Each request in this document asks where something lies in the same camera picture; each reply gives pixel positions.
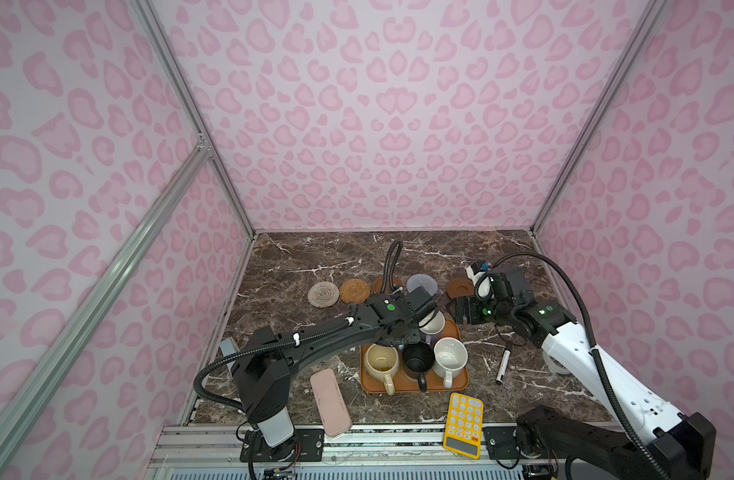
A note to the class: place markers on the woven rattan coaster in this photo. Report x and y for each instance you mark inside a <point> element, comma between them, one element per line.
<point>354,291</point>

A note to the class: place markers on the lilac mug white inside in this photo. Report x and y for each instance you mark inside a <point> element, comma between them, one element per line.
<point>432,327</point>

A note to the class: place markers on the grey-blue felt coaster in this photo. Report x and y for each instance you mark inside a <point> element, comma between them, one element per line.
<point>424,281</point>

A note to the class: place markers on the pink eyeglass case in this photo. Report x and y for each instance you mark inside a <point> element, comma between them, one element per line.
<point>335,418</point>

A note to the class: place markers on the yellow calculator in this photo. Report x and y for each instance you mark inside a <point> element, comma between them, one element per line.
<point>463,430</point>

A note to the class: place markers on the olive beige glazed mug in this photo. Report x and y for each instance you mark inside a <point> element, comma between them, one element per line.
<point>382,364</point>

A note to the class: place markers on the black mug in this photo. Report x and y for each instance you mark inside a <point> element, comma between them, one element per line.
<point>418,360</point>

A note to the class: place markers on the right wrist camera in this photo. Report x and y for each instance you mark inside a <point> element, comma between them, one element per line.
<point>502,283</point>

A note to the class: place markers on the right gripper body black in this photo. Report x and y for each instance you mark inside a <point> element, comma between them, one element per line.
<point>488,309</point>

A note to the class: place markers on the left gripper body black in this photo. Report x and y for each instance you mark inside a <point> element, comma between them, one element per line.
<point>412,336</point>

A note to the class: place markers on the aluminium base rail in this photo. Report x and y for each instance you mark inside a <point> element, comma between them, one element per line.
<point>369,451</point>

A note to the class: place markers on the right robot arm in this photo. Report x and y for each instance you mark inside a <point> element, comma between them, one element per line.
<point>655,439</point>

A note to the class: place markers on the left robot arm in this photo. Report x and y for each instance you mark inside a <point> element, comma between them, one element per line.
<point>268,363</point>

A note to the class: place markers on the multicolour woven cloth coaster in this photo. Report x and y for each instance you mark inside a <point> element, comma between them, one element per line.
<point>323,295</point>

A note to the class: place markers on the brown wooden round coaster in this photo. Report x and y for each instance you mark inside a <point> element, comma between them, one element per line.
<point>379,285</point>

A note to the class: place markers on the white speckled mug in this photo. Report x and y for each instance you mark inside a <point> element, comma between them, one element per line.
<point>450,359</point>

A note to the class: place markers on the black and white marker pen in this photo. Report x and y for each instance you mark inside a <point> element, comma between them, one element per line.
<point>505,359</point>

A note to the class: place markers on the aluminium frame strut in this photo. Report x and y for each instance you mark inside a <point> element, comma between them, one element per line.
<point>22,413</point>

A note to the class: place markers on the small grey white device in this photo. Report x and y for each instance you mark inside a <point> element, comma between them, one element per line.
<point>228,348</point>

